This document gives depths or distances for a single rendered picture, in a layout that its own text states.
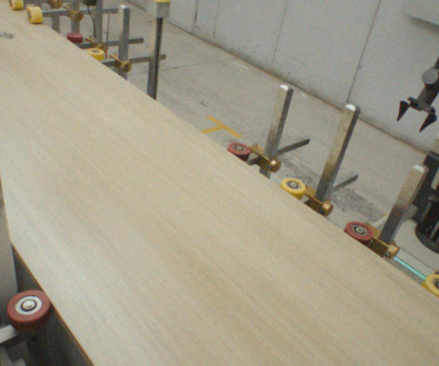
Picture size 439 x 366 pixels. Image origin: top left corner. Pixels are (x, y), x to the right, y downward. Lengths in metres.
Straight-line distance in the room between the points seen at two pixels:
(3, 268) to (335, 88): 3.94
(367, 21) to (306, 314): 3.58
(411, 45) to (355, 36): 0.54
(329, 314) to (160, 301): 0.38
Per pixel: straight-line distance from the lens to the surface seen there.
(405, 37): 4.19
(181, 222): 1.16
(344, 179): 1.68
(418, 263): 2.38
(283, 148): 1.71
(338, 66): 4.53
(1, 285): 1.06
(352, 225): 1.31
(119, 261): 1.04
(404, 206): 1.34
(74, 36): 2.42
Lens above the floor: 1.64
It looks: 34 degrees down
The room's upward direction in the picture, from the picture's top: 11 degrees clockwise
